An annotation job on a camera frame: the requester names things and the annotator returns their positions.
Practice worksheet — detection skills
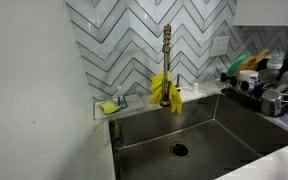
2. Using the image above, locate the gold spring kitchen faucet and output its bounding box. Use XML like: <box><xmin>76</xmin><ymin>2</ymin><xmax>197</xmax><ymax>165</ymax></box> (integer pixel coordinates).
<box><xmin>159</xmin><ymin>23</ymin><xmax>184</xmax><ymax>108</ymax></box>

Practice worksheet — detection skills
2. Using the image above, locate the white sponge tray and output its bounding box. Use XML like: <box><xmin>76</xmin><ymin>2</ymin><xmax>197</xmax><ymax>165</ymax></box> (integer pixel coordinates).
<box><xmin>93</xmin><ymin>93</ymin><xmax>146</xmax><ymax>121</ymax></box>

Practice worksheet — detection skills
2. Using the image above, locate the clear soap bottle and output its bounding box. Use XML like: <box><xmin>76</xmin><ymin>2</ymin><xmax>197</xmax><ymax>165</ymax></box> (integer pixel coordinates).
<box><xmin>116</xmin><ymin>85</ymin><xmax>129</xmax><ymax>110</ymax></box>

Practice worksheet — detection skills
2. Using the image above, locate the yellow rubber glove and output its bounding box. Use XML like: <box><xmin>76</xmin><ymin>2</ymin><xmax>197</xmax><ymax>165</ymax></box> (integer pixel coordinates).
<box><xmin>149</xmin><ymin>71</ymin><xmax>184</xmax><ymax>115</ymax></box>

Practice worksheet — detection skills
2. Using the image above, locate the yellow sponge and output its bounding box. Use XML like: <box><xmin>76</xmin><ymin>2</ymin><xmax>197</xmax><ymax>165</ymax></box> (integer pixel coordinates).
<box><xmin>99</xmin><ymin>100</ymin><xmax>121</xmax><ymax>116</ymax></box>

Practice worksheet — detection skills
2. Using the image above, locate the small sink caddy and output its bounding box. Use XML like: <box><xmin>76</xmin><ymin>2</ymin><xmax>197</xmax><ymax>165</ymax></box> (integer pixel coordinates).
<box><xmin>111</xmin><ymin>119</ymin><xmax>128</xmax><ymax>150</ymax></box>

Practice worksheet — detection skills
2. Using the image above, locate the small white bottle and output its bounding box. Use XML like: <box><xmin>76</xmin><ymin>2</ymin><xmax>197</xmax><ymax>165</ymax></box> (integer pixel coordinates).
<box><xmin>191</xmin><ymin>81</ymin><xmax>201</xmax><ymax>96</ymax></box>

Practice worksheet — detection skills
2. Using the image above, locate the sink drain strainer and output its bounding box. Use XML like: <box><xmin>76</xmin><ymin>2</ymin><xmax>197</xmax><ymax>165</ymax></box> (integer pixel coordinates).
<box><xmin>169</xmin><ymin>140</ymin><xmax>192</xmax><ymax>160</ymax></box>

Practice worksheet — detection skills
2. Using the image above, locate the stainless steel sink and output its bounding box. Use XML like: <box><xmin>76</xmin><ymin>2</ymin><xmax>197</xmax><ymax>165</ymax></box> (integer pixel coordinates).
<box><xmin>108</xmin><ymin>93</ymin><xmax>288</xmax><ymax>180</ymax></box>

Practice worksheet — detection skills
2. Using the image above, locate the white mug blue print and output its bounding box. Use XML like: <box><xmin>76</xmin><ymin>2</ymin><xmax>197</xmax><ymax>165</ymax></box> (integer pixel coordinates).
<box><xmin>236</xmin><ymin>69</ymin><xmax>260</xmax><ymax>93</ymax></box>

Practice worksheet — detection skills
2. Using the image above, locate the round bamboo plate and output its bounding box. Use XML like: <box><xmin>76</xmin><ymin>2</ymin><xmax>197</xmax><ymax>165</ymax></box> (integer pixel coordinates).
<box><xmin>238</xmin><ymin>55</ymin><xmax>259</xmax><ymax>72</ymax></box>

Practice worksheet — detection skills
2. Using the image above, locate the bamboo cutting board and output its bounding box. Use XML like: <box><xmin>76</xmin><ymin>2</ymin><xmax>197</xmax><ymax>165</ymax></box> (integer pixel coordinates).
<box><xmin>253</xmin><ymin>48</ymin><xmax>272</xmax><ymax>66</ymax></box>

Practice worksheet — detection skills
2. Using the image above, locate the steel utensil cup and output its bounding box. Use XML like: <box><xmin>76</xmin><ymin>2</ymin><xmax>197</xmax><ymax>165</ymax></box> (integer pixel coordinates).
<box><xmin>260</xmin><ymin>88</ymin><xmax>288</xmax><ymax>118</ymax></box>

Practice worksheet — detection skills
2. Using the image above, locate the clear baby bottle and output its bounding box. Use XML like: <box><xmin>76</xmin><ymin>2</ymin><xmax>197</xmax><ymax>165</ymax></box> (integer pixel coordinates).
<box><xmin>261</xmin><ymin>52</ymin><xmax>286</xmax><ymax>84</ymax></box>

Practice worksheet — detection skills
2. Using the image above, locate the white upper cabinet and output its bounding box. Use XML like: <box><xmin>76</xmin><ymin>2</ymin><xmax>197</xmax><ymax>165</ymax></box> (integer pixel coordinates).
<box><xmin>232</xmin><ymin>0</ymin><xmax>288</xmax><ymax>27</ymax></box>

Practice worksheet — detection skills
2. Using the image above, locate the white wall outlet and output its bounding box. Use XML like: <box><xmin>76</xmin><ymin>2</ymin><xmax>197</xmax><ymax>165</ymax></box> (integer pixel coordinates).
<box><xmin>210</xmin><ymin>35</ymin><xmax>231</xmax><ymax>58</ymax></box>

